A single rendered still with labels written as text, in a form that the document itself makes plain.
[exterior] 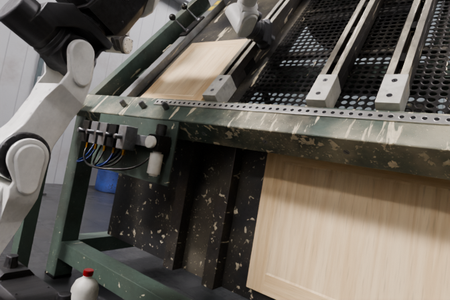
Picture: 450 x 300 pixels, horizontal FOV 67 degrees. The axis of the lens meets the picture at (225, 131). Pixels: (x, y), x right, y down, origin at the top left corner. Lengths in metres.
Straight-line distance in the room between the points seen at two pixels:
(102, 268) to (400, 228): 1.15
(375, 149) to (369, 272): 0.42
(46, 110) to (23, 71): 3.49
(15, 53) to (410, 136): 4.25
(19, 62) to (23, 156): 3.58
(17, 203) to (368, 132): 0.97
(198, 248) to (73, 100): 0.80
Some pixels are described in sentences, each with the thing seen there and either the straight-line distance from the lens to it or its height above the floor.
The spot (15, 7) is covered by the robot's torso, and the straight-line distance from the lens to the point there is 1.13.
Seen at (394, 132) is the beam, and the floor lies 0.85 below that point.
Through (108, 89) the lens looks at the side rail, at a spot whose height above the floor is 0.95.
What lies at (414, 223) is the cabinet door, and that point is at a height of 0.62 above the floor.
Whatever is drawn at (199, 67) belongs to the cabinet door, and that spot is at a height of 1.10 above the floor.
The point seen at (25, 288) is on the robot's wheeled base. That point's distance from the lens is 1.36.
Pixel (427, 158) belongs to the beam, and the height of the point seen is 0.79.
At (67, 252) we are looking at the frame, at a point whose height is 0.15.
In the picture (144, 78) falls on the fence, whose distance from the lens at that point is 1.74.
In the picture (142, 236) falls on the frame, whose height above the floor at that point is 0.26.
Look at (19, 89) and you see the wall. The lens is 4.61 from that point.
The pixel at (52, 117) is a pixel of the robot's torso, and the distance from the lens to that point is 1.15.
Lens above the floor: 0.72
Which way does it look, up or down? 4 degrees up
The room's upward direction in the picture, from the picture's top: 10 degrees clockwise
